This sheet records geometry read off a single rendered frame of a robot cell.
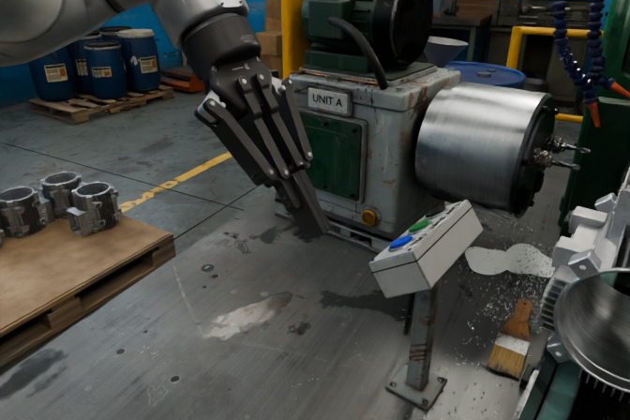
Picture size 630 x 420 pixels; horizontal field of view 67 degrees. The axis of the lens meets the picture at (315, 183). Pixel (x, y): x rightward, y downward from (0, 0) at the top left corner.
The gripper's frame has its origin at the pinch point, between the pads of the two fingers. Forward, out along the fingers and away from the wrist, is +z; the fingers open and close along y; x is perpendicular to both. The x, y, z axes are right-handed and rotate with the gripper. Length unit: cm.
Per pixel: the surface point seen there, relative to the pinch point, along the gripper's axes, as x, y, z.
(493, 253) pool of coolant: 16, 60, 31
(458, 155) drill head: 5.5, 46.3, 6.8
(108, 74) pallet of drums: 390, 220, -183
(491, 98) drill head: -2, 54, 0
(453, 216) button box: -3.6, 19.6, 10.8
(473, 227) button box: -3.7, 23.0, 14.0
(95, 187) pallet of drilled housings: 211, 75, -48
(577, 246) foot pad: -14.9, 22.7, 19.6
